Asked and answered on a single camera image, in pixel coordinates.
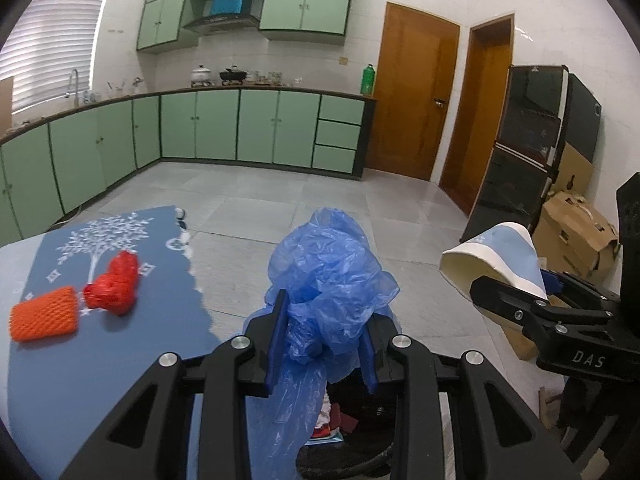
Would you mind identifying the wooden door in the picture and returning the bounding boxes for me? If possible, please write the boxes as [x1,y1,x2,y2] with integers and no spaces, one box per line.
[365,1,461,183]
[439,12,516,217]

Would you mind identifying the range hood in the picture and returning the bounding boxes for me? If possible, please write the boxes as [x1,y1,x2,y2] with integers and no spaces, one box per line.
[182,14,261,36]

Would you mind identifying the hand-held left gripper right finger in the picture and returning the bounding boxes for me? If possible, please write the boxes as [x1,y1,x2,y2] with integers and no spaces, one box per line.
[357,310,582,480]

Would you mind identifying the blue plastic bag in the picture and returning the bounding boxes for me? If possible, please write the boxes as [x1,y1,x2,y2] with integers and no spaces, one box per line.
[242,206,401,480]

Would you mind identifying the brown cardboard sheet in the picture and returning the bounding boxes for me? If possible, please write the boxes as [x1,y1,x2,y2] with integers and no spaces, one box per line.
[559,142,597,197]

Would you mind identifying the green wall cabinets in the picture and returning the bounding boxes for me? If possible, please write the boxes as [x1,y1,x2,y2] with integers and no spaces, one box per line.
[136,0,357,54]

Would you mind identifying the blue white paper cup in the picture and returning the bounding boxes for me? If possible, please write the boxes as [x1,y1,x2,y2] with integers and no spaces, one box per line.
[440,221,550,306]

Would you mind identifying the red mesh net ball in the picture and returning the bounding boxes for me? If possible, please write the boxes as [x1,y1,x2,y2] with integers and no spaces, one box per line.
[82,251,141,316]

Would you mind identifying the white window blinds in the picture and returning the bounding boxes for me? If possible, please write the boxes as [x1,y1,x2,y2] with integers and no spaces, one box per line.
[0,0,115,114]

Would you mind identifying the dark red scouring cloth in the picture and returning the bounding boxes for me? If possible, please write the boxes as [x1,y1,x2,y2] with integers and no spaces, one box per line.
[332,404,360,434]

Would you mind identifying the orange foam fruit net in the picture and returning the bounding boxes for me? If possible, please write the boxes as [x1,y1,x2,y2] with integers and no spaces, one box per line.
[9,286,81,344]

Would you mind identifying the green base cabinets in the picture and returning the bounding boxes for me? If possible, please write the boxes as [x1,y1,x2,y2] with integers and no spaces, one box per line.
[0,87,377,249]

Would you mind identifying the red envelope with gold print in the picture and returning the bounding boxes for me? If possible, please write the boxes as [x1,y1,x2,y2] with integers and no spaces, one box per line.
[311,422,345,442]

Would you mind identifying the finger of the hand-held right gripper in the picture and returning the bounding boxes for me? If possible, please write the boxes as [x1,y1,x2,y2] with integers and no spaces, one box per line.
[469,274,577,350]
[542,269,623,322]

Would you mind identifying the blue box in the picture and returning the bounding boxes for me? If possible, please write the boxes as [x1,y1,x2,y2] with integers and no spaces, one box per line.
[209,0,253,17]

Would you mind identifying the black refrigerator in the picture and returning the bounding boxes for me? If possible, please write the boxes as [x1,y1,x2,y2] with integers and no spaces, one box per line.
[460,63,604,257]

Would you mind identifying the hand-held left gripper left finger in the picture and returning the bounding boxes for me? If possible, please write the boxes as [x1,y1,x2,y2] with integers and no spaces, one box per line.
[60,289,291,480]

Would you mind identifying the blue tablecloth with white tree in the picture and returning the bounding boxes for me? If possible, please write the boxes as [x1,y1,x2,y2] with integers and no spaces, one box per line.
[0,205,301,480]

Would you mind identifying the black trash bin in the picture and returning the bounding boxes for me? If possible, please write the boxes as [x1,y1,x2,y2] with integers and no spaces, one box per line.
[295,370,401,480]

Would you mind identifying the brown cardboard box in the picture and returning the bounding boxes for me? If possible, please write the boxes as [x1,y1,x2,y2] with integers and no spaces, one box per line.
[500,190,621,361]

